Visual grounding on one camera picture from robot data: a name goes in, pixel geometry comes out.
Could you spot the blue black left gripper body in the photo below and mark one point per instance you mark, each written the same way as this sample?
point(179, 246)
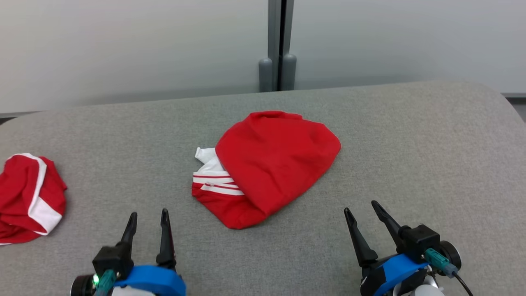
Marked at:
point(156, 281)

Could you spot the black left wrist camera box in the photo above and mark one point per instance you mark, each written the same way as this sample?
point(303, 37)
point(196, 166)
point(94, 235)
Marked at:
point(113, 259)

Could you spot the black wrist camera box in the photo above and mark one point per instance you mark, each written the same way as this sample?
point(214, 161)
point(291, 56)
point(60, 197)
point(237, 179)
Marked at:
point(113, 259)
point(423, 240)

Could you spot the grey partition post with feet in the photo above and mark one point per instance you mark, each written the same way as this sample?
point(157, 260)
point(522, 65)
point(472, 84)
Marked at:
point(274, 41)

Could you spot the red garment with white band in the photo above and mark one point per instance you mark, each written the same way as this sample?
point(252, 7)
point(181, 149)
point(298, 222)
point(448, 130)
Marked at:
point(16, 193)

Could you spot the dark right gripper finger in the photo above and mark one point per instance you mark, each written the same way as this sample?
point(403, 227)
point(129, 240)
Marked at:
point(388, 224)
point(361, 242)

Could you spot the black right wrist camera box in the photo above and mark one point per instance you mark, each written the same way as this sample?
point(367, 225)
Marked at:
point(423, 240)

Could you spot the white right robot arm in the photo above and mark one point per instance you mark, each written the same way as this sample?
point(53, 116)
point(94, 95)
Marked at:
point(423, 290)

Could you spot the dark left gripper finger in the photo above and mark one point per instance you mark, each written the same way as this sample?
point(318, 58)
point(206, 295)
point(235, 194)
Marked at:
point(166, 242)
point(129, 230)

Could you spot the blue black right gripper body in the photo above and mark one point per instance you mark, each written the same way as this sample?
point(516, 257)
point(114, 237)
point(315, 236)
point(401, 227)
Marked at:
point(394, 271)

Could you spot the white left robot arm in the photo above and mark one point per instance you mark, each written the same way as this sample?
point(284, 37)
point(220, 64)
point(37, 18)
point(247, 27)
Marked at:
point(131, 292)

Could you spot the red garment with striped trim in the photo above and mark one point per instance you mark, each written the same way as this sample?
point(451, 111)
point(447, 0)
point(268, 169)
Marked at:
point(279, 164)

